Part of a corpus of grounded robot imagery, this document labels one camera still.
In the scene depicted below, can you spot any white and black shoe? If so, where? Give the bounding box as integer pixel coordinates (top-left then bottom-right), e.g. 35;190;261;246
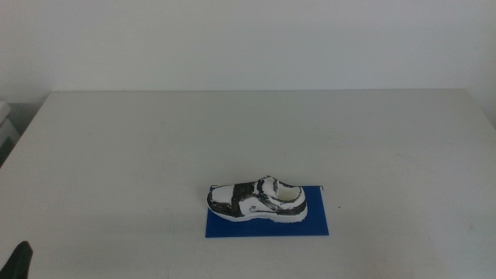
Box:
206;174;308;225

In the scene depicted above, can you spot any blue rectangular mat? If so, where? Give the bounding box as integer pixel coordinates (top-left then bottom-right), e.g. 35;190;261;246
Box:
205;184;330;239

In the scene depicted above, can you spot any white side furniture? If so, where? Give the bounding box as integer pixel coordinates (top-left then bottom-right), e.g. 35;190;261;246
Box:
0;100;21;151

